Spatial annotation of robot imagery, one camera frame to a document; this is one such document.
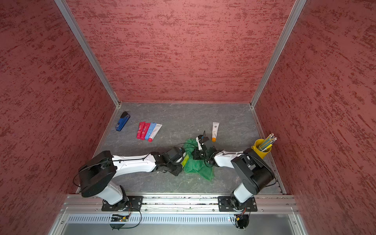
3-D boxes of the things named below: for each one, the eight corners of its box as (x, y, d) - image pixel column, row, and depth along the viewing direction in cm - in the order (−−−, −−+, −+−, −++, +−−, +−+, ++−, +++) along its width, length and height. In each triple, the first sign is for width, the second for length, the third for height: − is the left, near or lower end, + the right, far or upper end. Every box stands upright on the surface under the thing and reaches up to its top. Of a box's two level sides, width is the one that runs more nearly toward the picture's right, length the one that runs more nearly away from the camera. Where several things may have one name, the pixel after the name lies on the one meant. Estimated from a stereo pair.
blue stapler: (115, 130, 106) (112, 126, 102) (125, 114, 116) (123, 111, 112) (121, 131, 106) (119, 127, 102) (130, 115, 115) (128, 111, 112)
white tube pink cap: (147, 141, 100) (146, 139, 98) (157, 125, 110) (156, 122, 107) (151, 143, 100) (151, 141, 97) (161, 126, 109) (161, 124, 107)
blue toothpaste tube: (144, 139, 101) (143, 137, 99) (151, 123, 109) (151, 122, 108) (148, 140, 100) (148, 138, 99) (156, 124, 109) (155, 122, 107)
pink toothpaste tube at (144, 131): (139, 139, 100) (138, 138, 99) (146, 124, 109) (145, 122, 108) (143, 140, 100) (143, 138, 98) (150, 124, 109) (149, 123, 107)
